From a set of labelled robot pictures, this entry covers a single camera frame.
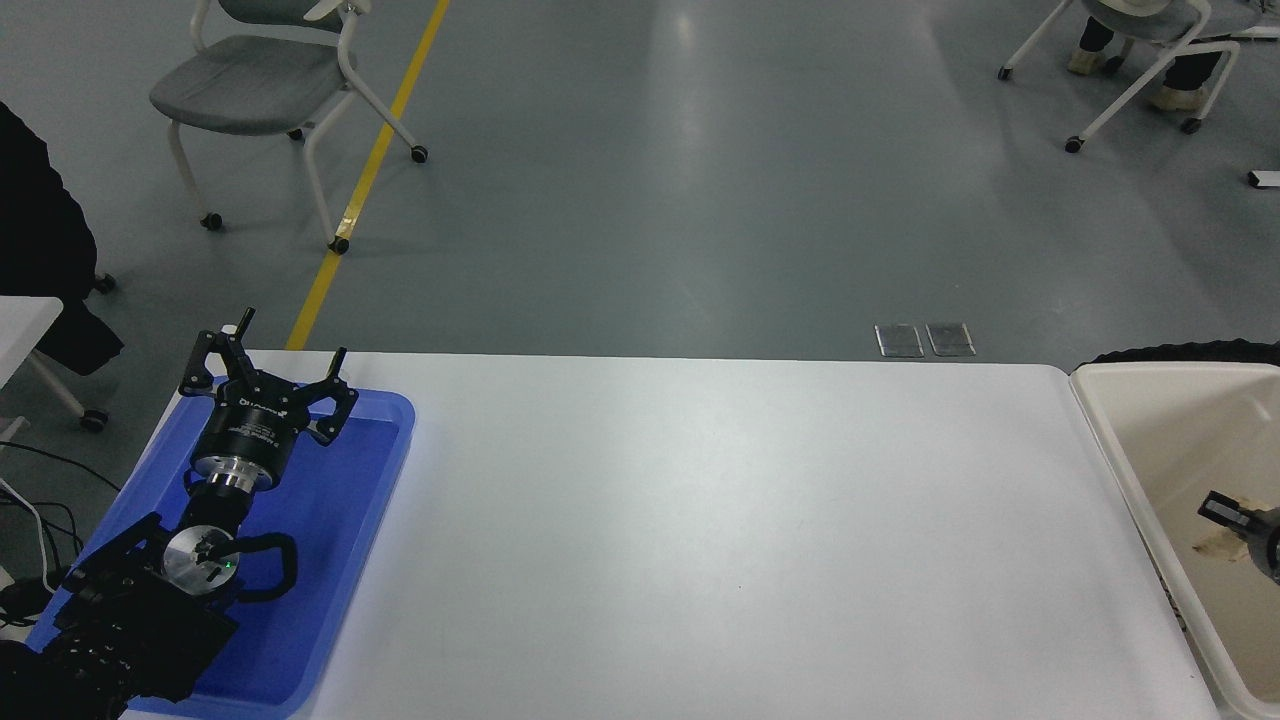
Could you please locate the left gripper's black drum body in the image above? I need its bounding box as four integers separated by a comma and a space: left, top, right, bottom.
190, 378, 321, 473

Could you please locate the right gripper's black drum body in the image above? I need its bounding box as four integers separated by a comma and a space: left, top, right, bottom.
1256, 508, 1280, 587

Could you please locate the large pale plastic bin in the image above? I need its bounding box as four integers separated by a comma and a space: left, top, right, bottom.
1068, 361, 1280, 720

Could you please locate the blue plastic tray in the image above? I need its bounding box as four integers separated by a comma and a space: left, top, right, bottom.
24, 375, 417, 720

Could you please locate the white side table on casters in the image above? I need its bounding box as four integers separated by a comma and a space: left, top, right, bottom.
0, 294, 110, 433

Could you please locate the person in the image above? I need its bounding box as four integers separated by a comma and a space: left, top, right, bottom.
0, 100, 125, 377
1066, 0, 1227, 113

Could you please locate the metal floor outlet plate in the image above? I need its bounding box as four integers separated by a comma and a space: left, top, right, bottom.
926, 321, 977, 358
874, 322, 925, 359

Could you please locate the black corrugated cable hose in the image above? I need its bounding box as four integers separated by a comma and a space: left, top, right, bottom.
1084, 339, 1280, 367

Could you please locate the black floor cable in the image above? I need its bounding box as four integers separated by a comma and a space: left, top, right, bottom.
0, 440, 123, 626

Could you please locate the white floor cable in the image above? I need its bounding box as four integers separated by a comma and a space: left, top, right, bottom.
0, 476, 63, 593

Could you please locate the grey seat white frame chair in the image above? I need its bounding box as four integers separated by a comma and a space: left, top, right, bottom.
149, 0, 431, 255

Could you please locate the white frame chair on casters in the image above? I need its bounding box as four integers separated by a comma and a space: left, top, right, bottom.
997, 0, 1243, 154

